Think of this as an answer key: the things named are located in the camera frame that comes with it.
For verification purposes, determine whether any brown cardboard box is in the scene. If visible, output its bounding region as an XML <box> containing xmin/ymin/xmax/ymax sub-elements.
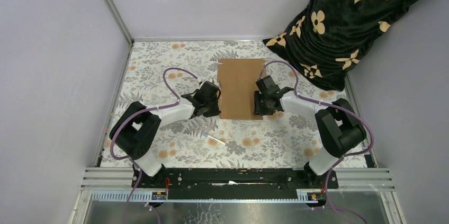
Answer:
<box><xmin>217</xmin><ymin>58</ymin><xmax>265</xmax><ymax>121</ymax></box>

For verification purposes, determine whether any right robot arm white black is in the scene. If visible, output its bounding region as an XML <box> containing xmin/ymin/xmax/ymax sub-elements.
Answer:
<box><xmin>254</xmin><ymin>76</ymin><xmax>366</xmax><ymax>188</ymax></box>

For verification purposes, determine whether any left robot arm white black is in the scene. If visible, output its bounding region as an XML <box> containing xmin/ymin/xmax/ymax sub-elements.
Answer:
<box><xmin>109</xmin><ymin>81</ymin><xmax>221</xmax><ymax>187</ymax></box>

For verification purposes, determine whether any white blue pen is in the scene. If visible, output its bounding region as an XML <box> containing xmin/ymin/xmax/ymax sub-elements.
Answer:
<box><xmin>201</xmin><ymin>131</ymin><xmax>228</xmax><ymax>146</ymax></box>

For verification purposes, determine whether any floral patterned table mat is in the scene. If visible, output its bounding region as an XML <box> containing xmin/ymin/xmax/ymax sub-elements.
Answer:
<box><xmin>110</xmin><ymin>41</ymin><xmax>347</xmax><ymax>168</ymax></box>

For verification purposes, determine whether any black beige flower blanket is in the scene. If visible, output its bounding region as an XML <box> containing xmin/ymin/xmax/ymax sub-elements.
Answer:
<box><xmin>264</xmin><ymin>0</ymin><xmax>418</xmax><ymax>91</ymax></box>

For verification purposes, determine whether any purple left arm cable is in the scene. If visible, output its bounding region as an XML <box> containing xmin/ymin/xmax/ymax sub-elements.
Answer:
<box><xmin>109</xmin><ymin>67</ymin><xmax>201</xmax><ymax>224</ymax></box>

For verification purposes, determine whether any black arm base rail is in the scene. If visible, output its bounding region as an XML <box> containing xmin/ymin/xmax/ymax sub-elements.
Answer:
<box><xmin>131</xmin><ymin>168</ymin><xmax>339</xmax><ymax>199</ymax></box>

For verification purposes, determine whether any grey slotted cable duct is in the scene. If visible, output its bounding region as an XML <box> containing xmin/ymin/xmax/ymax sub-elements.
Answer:
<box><xmin>91</xmin><ymin>190</ymin><xmax>319</xmax><ymax>204</ymax></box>

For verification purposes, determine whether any aluminium frame post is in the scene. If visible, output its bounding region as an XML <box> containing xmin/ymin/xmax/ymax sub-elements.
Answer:
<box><xmin>103</xmin><ymin>0</ymin><xmax>134</xmax><ymax>45</ymax></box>

